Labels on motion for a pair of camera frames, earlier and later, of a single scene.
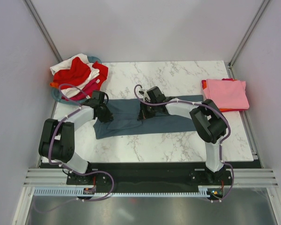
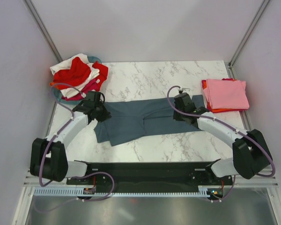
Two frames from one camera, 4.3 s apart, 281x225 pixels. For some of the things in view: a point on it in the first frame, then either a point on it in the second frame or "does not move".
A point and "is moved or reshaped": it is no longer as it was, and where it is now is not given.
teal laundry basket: (55, 93) does not move
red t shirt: (71, 76) does not move
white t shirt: (66, 64) does not move
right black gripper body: (148, 111) → (178, 116)
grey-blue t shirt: (125, 113) is moved or reshaped
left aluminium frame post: (43, 30) does not move
